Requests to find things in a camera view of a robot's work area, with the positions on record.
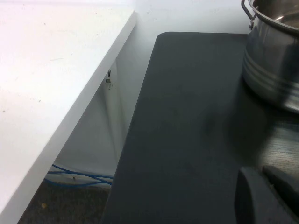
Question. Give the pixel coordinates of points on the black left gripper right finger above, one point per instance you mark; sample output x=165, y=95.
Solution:
x=282, y=178

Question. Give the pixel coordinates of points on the stainless steel pot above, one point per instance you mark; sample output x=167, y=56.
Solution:
x=268, y=58

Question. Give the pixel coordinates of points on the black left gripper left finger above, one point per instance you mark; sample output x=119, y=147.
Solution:
x=252, y=200

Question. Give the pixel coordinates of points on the white side table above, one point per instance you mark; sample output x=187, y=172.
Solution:
x=46, y=81

